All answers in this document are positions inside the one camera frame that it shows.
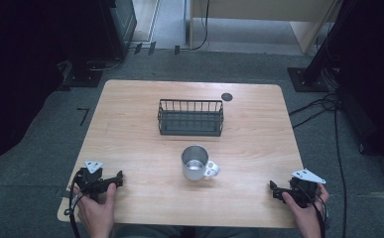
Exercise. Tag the black round table cap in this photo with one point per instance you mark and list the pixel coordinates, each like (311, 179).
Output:
(227, 96)

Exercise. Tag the black cabinet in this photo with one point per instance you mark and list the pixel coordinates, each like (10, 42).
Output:
(121, 26)

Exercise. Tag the light wooden desk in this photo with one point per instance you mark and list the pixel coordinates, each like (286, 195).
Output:
(265, 13)

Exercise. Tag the person's left hand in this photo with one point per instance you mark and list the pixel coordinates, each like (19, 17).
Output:
(97, 211)

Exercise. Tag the steel mug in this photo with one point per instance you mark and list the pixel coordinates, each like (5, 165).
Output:
(195, 163)

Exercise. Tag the black metal stand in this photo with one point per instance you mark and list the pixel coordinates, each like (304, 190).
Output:
(83, 74)
(315, 69)

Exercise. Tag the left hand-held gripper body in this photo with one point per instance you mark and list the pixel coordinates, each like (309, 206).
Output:
(92, 180)

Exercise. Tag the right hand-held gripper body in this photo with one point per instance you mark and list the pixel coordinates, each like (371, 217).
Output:
(303, 191)

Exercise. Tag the person's right hand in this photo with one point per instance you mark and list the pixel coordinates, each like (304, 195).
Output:
(307, 214)

